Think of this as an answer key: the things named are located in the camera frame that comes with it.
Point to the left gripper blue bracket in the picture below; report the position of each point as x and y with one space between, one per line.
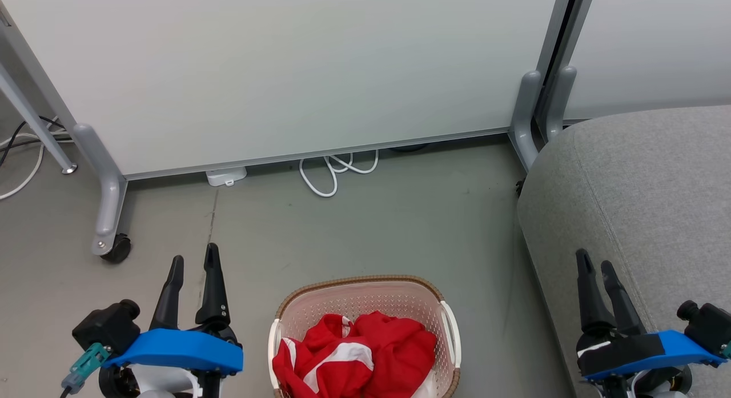
183 349

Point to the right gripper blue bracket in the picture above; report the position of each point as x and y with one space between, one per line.
634 352

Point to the red jersey with white stripes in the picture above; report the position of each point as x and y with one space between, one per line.
328 358

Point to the grey fabric sofa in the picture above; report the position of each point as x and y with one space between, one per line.
645 204

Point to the black caster wheel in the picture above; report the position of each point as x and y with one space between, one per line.
119 250

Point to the left wrist teal connector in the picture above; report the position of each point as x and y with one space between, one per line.
88 361

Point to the wrist teal connector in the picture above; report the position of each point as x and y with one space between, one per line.
88 361
727 350

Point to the white power adapter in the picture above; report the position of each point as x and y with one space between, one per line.
225 175

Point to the grey partition foot with caster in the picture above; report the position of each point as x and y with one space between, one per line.
108 198

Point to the right wrist teal connector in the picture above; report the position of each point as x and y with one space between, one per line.
727 350

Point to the pink perforated laundry basket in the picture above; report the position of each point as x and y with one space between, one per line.
365 298

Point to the grey metal table leg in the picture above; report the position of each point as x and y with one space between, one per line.
34 121

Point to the wide white partition panel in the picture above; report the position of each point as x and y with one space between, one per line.
285 72

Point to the narrow white partition panel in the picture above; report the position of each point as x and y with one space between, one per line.
657 44

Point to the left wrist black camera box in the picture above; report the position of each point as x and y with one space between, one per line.
105 328

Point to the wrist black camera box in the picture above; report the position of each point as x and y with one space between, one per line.
708 326
105 328

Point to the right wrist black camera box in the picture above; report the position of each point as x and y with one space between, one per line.
708 326

